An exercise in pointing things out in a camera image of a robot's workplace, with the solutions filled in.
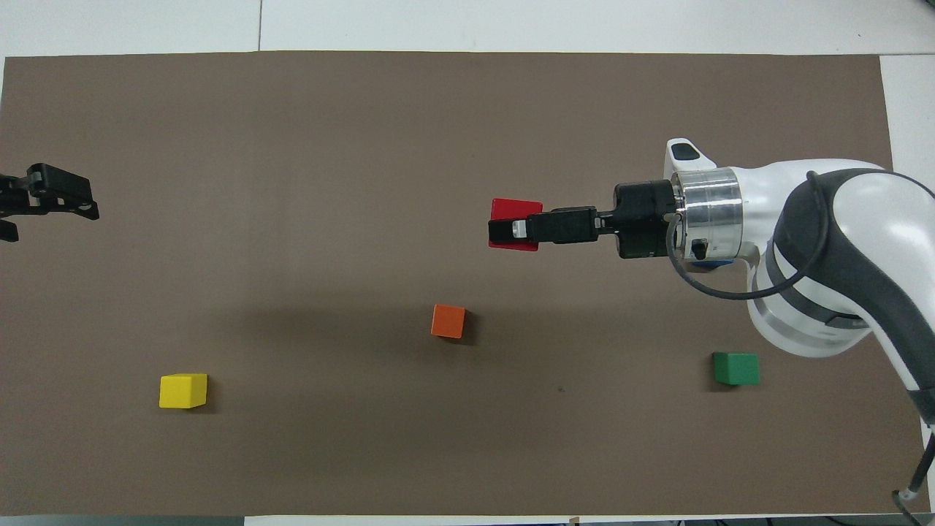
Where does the orange cube block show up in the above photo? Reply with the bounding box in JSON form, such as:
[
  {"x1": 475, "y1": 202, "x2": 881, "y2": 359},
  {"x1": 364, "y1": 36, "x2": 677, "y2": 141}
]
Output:
[{"x1": 430, "y1": 304, "x2": 466, "y2": 339}]

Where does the red cube block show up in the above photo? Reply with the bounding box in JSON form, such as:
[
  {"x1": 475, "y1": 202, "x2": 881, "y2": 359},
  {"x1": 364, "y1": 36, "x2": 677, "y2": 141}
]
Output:
[{"x1": 488, "y1": 198, "x2": 544, "y2": 252}]

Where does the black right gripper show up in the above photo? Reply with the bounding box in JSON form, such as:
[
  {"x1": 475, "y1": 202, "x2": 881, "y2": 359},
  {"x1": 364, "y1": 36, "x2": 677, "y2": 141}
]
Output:
[{"x1": 488, "y1": 179, "x2": 682, "y2": 261}]

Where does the right arm black gripper cable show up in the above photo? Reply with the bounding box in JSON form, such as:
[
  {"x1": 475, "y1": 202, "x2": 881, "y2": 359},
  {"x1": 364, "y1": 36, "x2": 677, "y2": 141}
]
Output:
[{"x1": 665, "y1": 172, "x2": 935, "y2": 521}]

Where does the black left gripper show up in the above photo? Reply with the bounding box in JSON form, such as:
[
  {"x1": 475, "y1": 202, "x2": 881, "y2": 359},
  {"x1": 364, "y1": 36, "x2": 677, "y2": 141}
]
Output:
[{"x1": 0, "y1": 162, "x2": 100, "y2": 243}]

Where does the green cube block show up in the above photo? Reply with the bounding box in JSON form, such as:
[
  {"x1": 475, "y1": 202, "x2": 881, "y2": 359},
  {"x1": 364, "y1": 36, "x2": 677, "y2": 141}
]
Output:
[{"x1": 712, "y1": 351, "x2": 760, "y2": 386}]

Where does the yellow cube block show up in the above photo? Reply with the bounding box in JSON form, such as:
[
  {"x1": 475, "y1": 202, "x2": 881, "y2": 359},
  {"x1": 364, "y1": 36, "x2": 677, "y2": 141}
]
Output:
[{"x1": 159, "y1": 373, "x2": 209, "y2": 410}]

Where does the brown table mat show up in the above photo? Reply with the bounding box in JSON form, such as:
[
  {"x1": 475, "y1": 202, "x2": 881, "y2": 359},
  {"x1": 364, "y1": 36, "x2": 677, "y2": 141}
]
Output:
[{"x1": 0, "y1": 50, "x2": 932, "y2": 517}]

